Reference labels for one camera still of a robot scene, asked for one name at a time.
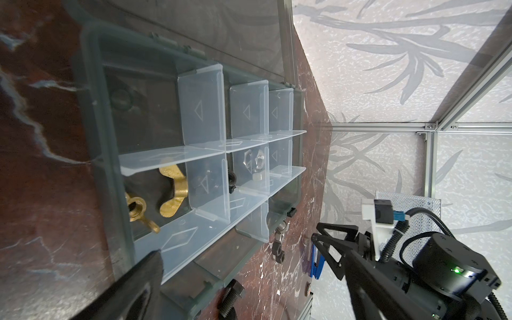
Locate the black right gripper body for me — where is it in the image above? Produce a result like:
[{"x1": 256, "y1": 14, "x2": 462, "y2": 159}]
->
[{"x1": 353, "y1": 231, "x2": 378, "y2": 264}]

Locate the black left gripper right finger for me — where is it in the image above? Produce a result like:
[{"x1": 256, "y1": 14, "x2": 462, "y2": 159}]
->
[{"x1": 345, "y1": 251, "x2": 440, "y2": 319}]

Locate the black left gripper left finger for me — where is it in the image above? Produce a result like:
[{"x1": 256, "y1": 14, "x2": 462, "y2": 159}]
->
[{"x1": 73, "y1": 250, "x2": 163, "y2": 319}]

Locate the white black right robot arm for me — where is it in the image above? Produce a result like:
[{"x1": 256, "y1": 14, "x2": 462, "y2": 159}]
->
[{"x1": 311, "y1": 204, "x2": 507, "y2": 319}]

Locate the blue stapler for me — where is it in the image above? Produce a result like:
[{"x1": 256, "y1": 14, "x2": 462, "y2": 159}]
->
[{"x1": 309, "y1": 245, "x2": 325, "y2": 280}]

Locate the black hex nut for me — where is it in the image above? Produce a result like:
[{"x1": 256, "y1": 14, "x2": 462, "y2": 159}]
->
[{"x1": 272, "y1": 243, "x2": 285, "y2": 264}]

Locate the gold wing nut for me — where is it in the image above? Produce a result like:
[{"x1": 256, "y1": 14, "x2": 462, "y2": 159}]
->
[
  {"x1": 159, "y1": 165, "x2": 189, "y2": 218},
  {"x1": 125, "y1": 193, "x2": 160, "y2": 233}
]

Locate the black hex bolt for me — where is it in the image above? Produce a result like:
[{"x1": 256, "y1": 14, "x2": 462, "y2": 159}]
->
[{"x1": 217, "y1": 279, "x2": 245, "y2": 320}]

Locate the silver nut in box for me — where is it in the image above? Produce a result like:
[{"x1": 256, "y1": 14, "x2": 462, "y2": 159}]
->
[{"x1": 243, "y1": 149, "x2": 265, "y2": 174}]

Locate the grey compartment organizer box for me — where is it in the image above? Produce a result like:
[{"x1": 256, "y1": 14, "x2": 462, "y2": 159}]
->
[{"x1": 63, "y1": 1, "x2": 305, "y2": 319}]

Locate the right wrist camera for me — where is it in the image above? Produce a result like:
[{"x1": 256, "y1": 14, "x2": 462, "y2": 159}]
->
[{"x1": 361, "y1": 199, "x2": 410, "y2": 253}]

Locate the white wire mesh basket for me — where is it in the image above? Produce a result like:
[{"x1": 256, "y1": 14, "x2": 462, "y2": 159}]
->
[{"x1": 372, "y1": 191, "x2": 441, "y2": 265}]

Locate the aluminium horizontal frame bar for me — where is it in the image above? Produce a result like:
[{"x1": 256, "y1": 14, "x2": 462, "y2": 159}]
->
[{"x1": 324, "y1": 123, "x2": 437, "y2": 134}]

